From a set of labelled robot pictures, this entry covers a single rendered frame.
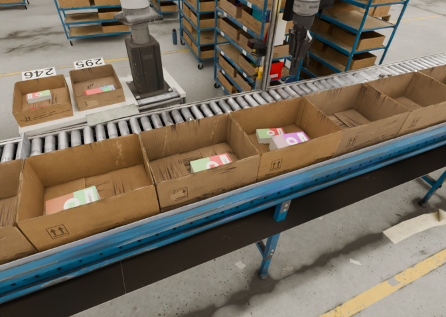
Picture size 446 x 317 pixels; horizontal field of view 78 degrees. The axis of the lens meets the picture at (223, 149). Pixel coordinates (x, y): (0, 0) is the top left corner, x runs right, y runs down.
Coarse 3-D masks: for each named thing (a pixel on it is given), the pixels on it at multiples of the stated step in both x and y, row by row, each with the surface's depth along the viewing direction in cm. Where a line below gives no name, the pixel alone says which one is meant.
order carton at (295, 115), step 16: (240, 112) 123; (256, 112) 127; (272, 112) 131; (288, 112) 136; (304, 112) 134; (320, 112) 124; (256, 128) 134; (272, 128) 139; (288, 128) 140; (304, 128) 137; (320, 128) 126; (336, 128) 116; (256, 144) 130; (304, 144) 108; (320, 144) 113; (336, 144) 118; (272, 160) 107; (288, 160) 111; (304, 160) 116; (320, 160) 121; (272, 176) 114
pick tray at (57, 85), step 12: (24, 84) 177; (36, 84) 180; (48, 84) 183; (60, 84) 187; (24, 96) 179; (60, 96) 180; (12, 108) 152; (24, 108) 169; (36, 108) 153; (48, 108) 156; (60, 108) 159; (24, 120) 154; (36, 120) 157; (48, 120) 160
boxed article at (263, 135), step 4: (276, 128) 134; (280, 128) 134; (256, 132) 133; (260, 132) 132; (264, 132) 132; (268, 132) 132; (272, 132) 132; (276, 132) 132; (280, 132) 132; (256, 136) 134; (260, 136) 129; (264, 136) 129; (268, 136) 130; (260, 140) 129; (264, 140) 129; (268, 140) 130
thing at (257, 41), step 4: (248, 40) 176; (252, 40) 175; (256, 40) 174; (260, 40) 174; (248, 44) 176; (252, 44) 173; (256, 44) 174; (260, 44) 175; (264, 44) 176; (252, 48) 175; (256, 48) 176; (260, 48) 177; (264, 48) 179; (256, 52) 180; (260, 52) 181
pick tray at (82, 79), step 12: (72, 72) 189; (84, 72) 192; (96, 72) 196; (108, 72) 200; (72, 84) 179; (84, 84) 192; (96, 84) 192; (108, 84) 193; (120, 84) 177; (84, 96) 165; (96, 96) 168; (108, 96) 172; (120, 96) 175; (84, 108) 169
